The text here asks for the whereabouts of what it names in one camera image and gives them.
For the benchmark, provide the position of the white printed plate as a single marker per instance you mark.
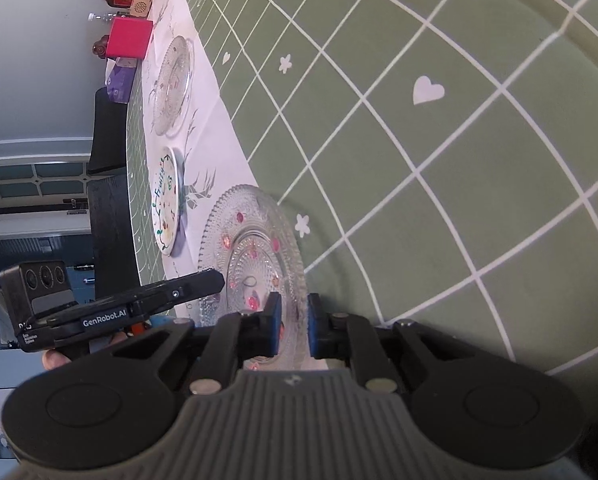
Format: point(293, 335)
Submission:
point(166, 200)

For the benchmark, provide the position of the black wooden chair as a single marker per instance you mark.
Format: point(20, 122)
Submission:
point(108, 130)
point(111, 240)

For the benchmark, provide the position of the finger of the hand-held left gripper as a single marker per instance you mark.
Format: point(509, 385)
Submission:
point(189, 285)

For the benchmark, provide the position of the pink flowered glass plate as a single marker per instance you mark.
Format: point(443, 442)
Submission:
point(251, 255)

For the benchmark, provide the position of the glass paned door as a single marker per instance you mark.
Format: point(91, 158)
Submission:
point(29, 180)

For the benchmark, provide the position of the clear glass plate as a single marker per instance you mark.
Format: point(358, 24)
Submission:
point(173, 85)

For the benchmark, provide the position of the person's left hand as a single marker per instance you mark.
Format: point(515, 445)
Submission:
point(56, 360)

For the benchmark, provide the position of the purple tissue pack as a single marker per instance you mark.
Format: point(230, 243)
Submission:
point(121, 80)

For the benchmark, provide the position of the pink box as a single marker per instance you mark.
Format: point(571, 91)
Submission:
point(128, 37)

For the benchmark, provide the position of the small wooden speaker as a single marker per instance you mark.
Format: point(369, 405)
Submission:
point(141, 1)

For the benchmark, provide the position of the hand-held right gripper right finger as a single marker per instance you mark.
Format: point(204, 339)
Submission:
point(315, 325)

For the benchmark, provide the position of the clear water bottle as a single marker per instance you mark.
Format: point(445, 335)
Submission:
point(101, 17)

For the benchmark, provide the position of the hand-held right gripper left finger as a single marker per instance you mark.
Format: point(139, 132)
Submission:
point(273, 322)

